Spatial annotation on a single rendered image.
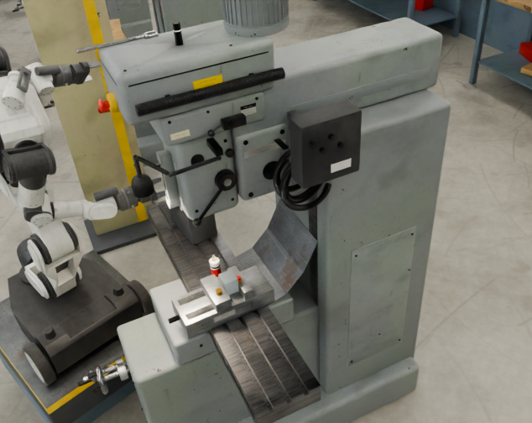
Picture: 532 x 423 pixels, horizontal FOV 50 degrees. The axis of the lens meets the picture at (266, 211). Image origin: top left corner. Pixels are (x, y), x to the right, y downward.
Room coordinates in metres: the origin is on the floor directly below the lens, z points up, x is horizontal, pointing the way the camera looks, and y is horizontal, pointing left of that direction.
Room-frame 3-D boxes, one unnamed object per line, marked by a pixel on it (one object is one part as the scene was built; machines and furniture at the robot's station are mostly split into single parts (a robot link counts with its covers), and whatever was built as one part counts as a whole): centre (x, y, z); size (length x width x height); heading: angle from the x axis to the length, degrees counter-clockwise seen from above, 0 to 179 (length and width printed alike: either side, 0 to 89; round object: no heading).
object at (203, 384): (1.63, 0.24, 0.43); 0.81 x 0.32 x 0.60; 113
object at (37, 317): (2.00, 1.01, 0.59); 0.64 x 0.52 x 0.33; 41
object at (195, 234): (1.98, 0.32, 1.03); 0.22 x 0.12 x 0.20; 30
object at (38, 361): (1.64, 1.05, 0.50); 0.20 x 0.05 x 0.20; 41
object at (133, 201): (1.94, 0.52, 1.16); 0.13 x 0.12 x 0.10; 28
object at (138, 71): (1.64, 0.20, 1.81); 0.47 x 0.26 x 0.16; 113
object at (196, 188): (1.64, 0.21, 1.47); 0.21 x 0.19 x 0.32; 23
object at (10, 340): (2.00, 1.01, 0.20); 0.78 x 0.68 x 0.40; 41
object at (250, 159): (1.71, 0.03, 1.47); 0.24 x 0.19 x 0.26; 23
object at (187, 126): (1.65, 0.17, 1.68); 0.34 x 0.24 x 0.10; 113
